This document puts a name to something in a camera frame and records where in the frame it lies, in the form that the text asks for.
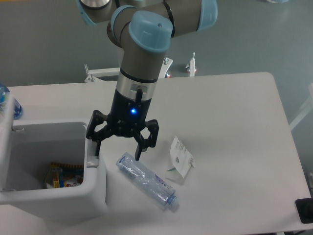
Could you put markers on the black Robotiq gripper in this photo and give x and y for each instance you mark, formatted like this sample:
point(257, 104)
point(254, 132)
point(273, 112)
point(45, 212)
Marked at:
point(128, 117)

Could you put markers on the grey trash can push button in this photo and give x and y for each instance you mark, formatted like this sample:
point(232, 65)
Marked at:
point(92, 155)

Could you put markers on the white trash can body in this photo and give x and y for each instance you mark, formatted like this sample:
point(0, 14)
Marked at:
point(35, 145)

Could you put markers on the white trash can lid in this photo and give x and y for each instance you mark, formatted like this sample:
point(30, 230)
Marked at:
point(6, 124)

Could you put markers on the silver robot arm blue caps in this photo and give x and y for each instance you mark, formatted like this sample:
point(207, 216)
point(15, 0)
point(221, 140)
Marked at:
point(143, 29)

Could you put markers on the colourful snack wrapper trash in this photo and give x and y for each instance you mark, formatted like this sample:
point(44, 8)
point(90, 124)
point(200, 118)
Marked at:
point(63, 175)

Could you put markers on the crushed clear plastic bottle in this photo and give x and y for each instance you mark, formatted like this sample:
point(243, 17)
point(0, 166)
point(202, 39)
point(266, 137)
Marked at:
point(148, 181)

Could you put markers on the crumpled white paper packet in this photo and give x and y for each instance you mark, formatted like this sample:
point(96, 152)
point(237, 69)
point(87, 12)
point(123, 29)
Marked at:
point(181, 161)

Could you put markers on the blue labelled water bottle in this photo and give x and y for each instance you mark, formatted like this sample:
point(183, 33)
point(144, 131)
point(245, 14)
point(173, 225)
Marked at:
point(4, 92)

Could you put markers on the black device at table edge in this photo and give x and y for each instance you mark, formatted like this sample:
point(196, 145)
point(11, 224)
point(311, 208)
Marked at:
point(305, 210)

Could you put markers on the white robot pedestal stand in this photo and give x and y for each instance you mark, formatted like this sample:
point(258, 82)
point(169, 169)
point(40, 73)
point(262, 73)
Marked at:
point(111, 74)

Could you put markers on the white table leg frame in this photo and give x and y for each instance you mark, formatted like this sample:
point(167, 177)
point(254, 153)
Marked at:
point(303, 110)

